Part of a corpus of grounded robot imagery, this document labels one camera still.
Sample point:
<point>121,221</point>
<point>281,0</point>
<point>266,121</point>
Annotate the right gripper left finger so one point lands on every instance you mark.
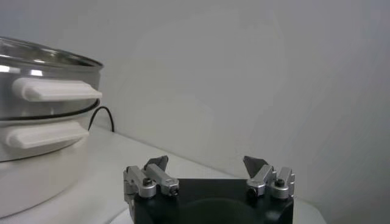
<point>158,179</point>

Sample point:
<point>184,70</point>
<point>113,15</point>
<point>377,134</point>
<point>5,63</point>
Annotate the perforated steel steamer basket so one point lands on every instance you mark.
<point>55,108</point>

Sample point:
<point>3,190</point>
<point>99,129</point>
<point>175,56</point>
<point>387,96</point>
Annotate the white electric cooker base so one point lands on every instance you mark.
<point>36,182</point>

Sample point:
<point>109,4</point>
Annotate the large white round plate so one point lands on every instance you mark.
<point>307,213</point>

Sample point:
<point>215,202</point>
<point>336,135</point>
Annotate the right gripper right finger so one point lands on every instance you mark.
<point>262,179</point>

